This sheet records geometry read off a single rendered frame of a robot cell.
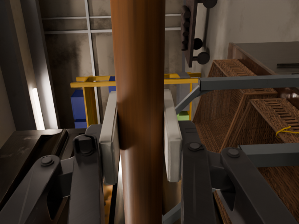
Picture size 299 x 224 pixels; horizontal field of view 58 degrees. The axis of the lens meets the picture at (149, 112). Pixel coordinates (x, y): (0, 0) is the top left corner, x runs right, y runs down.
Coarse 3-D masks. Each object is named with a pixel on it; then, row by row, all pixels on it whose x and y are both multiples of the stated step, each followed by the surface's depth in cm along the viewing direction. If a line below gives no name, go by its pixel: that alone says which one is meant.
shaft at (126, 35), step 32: (128, 0) 13; (160, 0) 14; (128, 32) 14; (160, 32) 15; (128, 64) 15; (160, 64) 15; (128, 96) 16; (160, 96) 16; (128, 128) 17; (160, 128) 17; (128, 160) 18; (160, 160) 18; (128, 192) 19; (160, 192) 20
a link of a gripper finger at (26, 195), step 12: (48, 156) 13; (36, 168) 13; (48, 168) 13; (60, 168) 13; (24, 180) 12; (36, 180) 12; (48, 180) 12; (24, 192) 11; (36, 192) 11; (12, 204) 11; (24, 204) 11; (36, 204) 11; (48, 204) 13; (60, 204) 13; (0, 216) 10; (12, 216) 10; (24, 216) 10; (36, 216) 11; (48, 216) 12
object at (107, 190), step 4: (104, 184) 130; (104, 188) 129; (108, 188) 136; (112, 188) 144; (104, 192) 128; (108, 192) 135; (104, 196) 126; (108, 196) 133; (104, 200) 125; (108, 200) 132; (108, 204) 130; (104, 208) 122; (108, 208) 129; (108, 212) 128; (108, 216) 126; (108, 220) 125
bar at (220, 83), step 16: (208, 80) 105; (224, 80) 105; (240, 80) 105; (256, 80) 106; (272, 80) 106; (288, 80) 106; (192, 96) 109; (176, 112) 112; (256, 144) 66; (272, 144) 65; (288, 144) 65; (256, 160) 63; (272, 160) 63; (288, 160) 63; (176, 208) 72
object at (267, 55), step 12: (228, 48) 184; (240, 48) 167; (252, 48) 169; (264, 48) 168; (276, 48) 168; (288, 48) 167; (240, 60) 163; (252, 60) 145; (264, 60) 146; (276, 60) 145; (288, 60) 145; (264, 72) 132; (276, 72) 128; (288, 72) 128; (228, 96) 188; (288, 96) 111
